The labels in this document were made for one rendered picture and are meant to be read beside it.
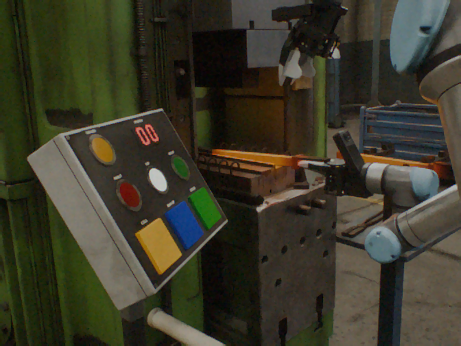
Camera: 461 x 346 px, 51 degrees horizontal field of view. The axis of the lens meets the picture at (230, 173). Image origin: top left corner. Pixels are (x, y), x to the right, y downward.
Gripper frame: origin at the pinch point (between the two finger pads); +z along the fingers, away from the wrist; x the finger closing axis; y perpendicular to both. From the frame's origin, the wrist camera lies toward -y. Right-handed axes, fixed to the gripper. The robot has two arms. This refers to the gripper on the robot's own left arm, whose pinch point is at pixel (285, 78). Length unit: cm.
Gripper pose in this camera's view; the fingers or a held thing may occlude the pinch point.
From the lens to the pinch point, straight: 117.2
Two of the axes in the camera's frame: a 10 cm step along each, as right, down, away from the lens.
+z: -3.0, 8.0, 5.2
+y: 6.6, 5.7, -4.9
